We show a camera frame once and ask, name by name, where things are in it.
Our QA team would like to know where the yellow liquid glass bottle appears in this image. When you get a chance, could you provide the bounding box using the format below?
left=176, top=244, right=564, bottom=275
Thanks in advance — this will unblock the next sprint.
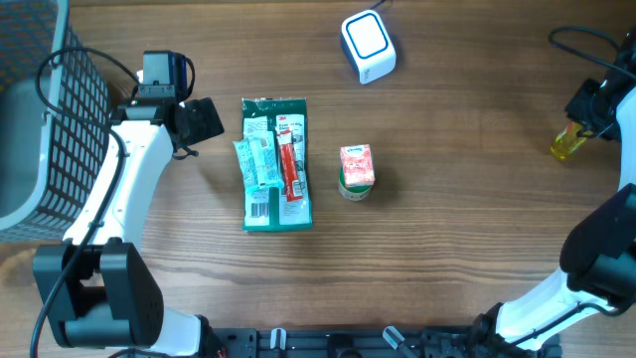
left=551, top=122, right=586, bottom=160

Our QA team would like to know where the light green wipes pack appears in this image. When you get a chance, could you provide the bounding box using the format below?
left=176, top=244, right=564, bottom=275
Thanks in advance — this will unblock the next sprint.
left=234, top=131, right=284, bottom=195

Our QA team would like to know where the green gloves package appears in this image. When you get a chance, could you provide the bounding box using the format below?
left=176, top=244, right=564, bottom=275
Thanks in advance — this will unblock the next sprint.
left=239, top=98, right=313, bottom=232

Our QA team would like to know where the red white stick sachet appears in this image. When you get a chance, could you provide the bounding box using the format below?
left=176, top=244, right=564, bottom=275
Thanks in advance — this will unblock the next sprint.
left=277, top=129, right=303, bottom=202

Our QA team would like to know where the green white round can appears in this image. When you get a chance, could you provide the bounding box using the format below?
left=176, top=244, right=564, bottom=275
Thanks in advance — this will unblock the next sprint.
left=339, top=169, right=372, bottom=201

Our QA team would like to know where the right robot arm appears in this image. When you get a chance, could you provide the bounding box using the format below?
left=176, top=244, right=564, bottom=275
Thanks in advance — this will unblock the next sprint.
left=453, top=29, right=635, bottom=357

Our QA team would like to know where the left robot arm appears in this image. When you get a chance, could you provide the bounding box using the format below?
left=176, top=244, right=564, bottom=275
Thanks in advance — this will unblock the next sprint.
left=29, top=51, right=227, bottom=357

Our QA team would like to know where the white barcode scanner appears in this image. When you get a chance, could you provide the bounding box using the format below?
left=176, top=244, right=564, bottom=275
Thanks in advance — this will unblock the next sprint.
left=340, top=9, right=397, bottom=85

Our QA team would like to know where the grey plastic mesh basket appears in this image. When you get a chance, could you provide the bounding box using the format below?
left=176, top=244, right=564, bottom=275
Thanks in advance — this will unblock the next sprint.
left=1, top=0, right=110, bottom=243

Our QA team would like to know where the black right camera cable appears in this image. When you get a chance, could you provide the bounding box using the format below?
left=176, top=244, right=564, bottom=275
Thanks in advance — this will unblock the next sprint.
left=548, top=25, right=636, bottom=81

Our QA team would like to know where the black camera cable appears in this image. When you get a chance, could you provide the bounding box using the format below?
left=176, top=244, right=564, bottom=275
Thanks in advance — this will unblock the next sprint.
left=548, top=25, right=636, bottom=81
left=29, top=47, right=196, bottom=358

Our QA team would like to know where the black left camera cable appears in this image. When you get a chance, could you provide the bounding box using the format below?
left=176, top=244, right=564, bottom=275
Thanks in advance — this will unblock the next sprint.
left=29, top=47, right=196, bottom=358

